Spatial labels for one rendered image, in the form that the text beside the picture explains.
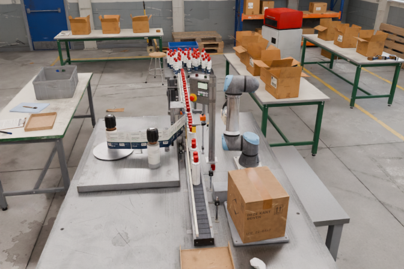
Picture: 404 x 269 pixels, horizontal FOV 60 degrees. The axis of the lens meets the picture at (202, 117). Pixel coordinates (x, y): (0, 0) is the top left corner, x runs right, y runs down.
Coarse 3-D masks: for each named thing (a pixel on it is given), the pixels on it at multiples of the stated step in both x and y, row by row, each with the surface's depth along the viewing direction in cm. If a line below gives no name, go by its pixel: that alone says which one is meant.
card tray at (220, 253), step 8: (208, 248) 186; (216, 248) 186; (224, 248) 186; (184, 256) 181; (192, 256) 181; (200, 256) 181; (208, 256) 181; (216, 256) 181; (224, 256) 181; (232, 256) 176; (184, 264) 176; (192, 264) 176; (200, 264) 176; (208, 264) 176; (216, 264) 176; (224, 264) 176; (232, 264) 175
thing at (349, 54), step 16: (304, 48) 738; (336, 48) 622; (352, 48) 622; (320, 64) 739; (368, 64) 545; (384, 64) 549; (400, 64) 552; (352, 96) 565; (368, 96) 569; (384, 96) 573
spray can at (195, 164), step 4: (196, 156) 224; (196, 160) 223; (192, 164) 224; (196, 164) 223; (192, 168) 225; (196, 168) 224; (192, 172) 227; (196, 172) 225; (192, 176) 228; (196, 176) 226; (192, 180) 229; (196, 180) 228; (196, 184) 229
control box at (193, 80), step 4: (192, 76) 247; (200, 76) 247; (208, 76) 247; (192, 80) 247; (196, 80) 245; (200, 80) 243; (204, 80) 242; (208, 80) 241; (192, 84) 248; (196, 84) 246; (208, 84) 241; (192, 88) 249; (196, 88) 247; (208, 88) 242; (192, 92) 250; (196, 92) 249; (196, 96) 250; (200, 96) 248; (208, 96) 245; (196, 100) 251; (200, 100) 249; (204, 100) 248; (208, 100) 246; (208, 104) 247
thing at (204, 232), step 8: (200, 176) 240; (192, 184) 231; (200, 184) 231; (200, 192) 223; (200, 200) 216; (200, 208) 208; (200, 216) 202; (200, 224) 196; (208, 224) 196; (200, 232) 190; (208, 232) 190
